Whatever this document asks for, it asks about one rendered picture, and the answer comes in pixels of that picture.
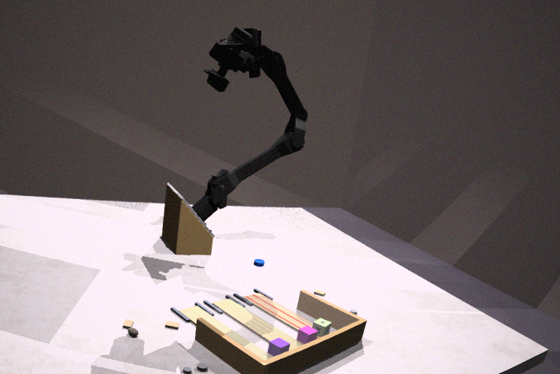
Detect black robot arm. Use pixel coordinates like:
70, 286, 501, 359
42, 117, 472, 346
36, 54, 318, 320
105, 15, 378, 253
189, 29, 308, 225

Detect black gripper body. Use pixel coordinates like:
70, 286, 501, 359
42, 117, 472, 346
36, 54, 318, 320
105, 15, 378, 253
207, 27, 253, 92

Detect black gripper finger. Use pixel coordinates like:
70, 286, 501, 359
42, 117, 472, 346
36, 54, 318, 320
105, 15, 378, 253
204, 68, 226, 86
217, 32, 245, 50

